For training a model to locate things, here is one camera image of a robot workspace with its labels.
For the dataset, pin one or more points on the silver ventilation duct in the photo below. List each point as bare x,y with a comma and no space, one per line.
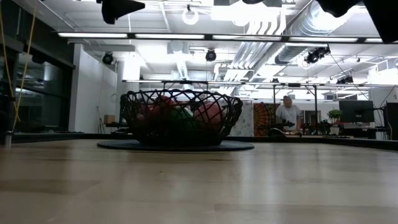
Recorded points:
298,46

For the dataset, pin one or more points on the pink dragon fruit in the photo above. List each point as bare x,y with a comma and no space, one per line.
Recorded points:
210,115

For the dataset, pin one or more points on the white patterned board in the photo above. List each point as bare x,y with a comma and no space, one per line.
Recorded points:
245,121

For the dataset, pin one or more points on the black computer monitor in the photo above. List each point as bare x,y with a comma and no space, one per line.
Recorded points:
356,111

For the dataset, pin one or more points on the black table edge rail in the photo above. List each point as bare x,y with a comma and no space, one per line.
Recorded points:
357,143

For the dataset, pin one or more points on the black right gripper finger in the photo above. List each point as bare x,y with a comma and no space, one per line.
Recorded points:
385,18
337,7

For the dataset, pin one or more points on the black frame post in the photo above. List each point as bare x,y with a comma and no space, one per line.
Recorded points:
8,102

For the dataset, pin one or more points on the green potted plant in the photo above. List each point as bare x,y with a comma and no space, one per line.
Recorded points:
335,115

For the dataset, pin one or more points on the shiny red fruit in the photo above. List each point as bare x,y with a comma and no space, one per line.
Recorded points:
161,107

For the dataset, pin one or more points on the round dark placemat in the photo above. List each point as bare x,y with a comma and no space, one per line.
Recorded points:
239,145

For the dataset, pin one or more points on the small cardboard box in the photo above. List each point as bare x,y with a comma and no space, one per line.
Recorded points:
109,119

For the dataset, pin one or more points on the black hanging camera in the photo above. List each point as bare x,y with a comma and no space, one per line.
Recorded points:
315,55
211,55
108,58

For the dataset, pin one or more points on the overhead light bar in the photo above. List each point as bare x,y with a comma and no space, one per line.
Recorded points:
169,36

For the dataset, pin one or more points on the orange mandala tapestry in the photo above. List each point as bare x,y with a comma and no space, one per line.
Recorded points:
262,119

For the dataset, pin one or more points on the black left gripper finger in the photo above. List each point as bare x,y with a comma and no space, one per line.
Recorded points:
119,7

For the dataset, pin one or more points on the tall black panel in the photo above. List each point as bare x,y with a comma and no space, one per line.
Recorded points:
392,119

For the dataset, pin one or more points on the person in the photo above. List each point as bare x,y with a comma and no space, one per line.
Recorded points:
289,113

